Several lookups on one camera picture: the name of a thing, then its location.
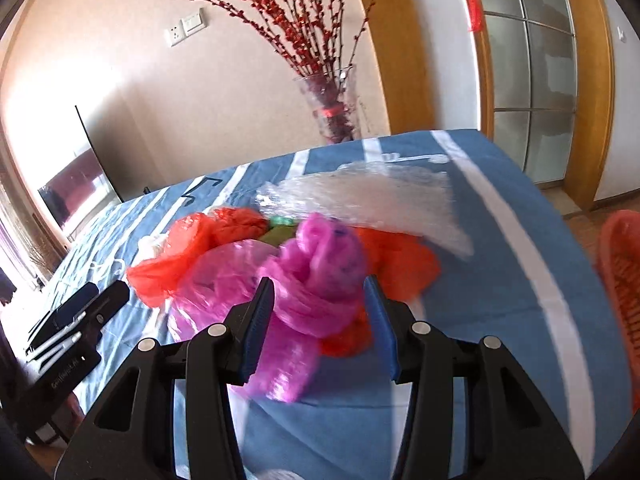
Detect pink plastic bag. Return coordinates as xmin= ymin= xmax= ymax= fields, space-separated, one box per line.
xmin=167 ymin=211 xmax=372 ymax=403

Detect green plastic bag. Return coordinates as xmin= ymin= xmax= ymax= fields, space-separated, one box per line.
xmin=264 ymin=215 xmax=297 ymax=247

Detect white black-print plastic bag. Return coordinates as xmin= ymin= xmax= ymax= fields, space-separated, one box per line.
xmin=137 ymin=232 xmax=173 ymax=264

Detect red plastic basket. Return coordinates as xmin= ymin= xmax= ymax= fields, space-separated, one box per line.
xmin=595 ymin=210 xmax=640 ymax=413

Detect red berry branches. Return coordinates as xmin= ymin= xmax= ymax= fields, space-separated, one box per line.
xmin=165 ymin=0 xmax=416 ymax=80

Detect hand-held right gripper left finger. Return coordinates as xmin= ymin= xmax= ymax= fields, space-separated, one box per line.
xmin=62 ymin=276 xmax=277 ymax=480

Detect glass vase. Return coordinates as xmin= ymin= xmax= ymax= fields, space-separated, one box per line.
xmin=292 ymin=66 xmax=362 ymax=145

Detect frosted glass sliding door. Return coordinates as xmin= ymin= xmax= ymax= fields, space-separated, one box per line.
xmin=482 ymin=0 xmax=577 ymax=186

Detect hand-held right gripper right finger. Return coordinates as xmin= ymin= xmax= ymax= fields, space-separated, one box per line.
xmin=362 ymin=275 xmax=586 ymax=480

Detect wooden door frame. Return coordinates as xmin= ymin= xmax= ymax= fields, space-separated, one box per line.
xmin=349 ymin=0 xmax=617 ymax=212

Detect blue striped bed sheet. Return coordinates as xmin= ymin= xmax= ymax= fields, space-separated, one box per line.
xmin=45 ymin=130 xmax=632 ymax=480

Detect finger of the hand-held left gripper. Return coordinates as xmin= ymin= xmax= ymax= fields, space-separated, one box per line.
xmin=75 ymin=280 xmax=132 ymax=336
xmin=27 ymin=283 xmax=99 ymax=349

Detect flat screen television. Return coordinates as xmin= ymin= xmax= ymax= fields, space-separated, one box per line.
xmin=37 ymin=105 xmax=124 ymax=234

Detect clear plastic bag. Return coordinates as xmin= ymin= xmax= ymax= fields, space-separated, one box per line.
xmin=255 ymin=160 xmax=476 ymax=262

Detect red plastic bag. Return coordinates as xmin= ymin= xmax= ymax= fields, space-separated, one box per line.
xmin=319 ymin=227 xmax=442 ymax=359
xmin=126 ymin=207 xmax=267 ymax=309

